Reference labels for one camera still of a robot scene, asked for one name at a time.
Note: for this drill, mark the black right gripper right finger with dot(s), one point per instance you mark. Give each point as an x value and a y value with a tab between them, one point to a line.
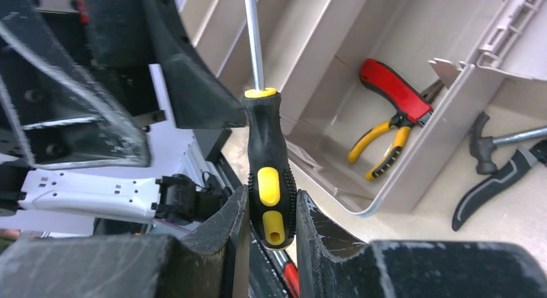
333	263

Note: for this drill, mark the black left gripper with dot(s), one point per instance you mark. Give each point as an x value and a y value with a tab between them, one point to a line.
66	110

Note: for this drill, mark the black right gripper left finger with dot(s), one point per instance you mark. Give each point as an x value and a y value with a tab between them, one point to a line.
211	261

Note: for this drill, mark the yellow black screwdriver large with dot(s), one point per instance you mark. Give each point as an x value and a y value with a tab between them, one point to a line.
271	187

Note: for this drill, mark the red black folding tool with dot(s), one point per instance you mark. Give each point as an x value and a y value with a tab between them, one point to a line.
381	79

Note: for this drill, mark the beige plastic tool box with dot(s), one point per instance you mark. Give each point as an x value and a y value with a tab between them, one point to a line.
490	54

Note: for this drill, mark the black grey pruning shears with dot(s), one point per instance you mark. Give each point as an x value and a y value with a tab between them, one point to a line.
519	164

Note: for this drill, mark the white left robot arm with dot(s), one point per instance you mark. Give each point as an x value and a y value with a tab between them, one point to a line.
68	190

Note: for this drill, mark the red handled adjustable wrench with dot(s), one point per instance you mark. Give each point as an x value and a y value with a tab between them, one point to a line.
288	270

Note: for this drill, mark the small black handled hammer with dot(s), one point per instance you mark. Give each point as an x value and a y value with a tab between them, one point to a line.
482	147

